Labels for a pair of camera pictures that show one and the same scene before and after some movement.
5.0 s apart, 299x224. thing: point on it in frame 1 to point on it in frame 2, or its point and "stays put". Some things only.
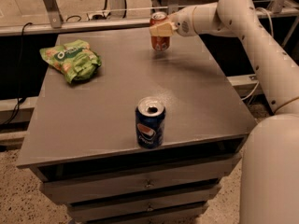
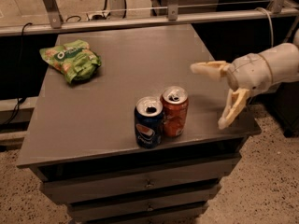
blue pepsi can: x=150 y=113 stays put
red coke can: x=160 y=43 to x=175 y=103
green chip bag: x=75 y=59 stays put
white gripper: x=184 y=23 to x=249 y=75
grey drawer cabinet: x=80 y=139 stays put
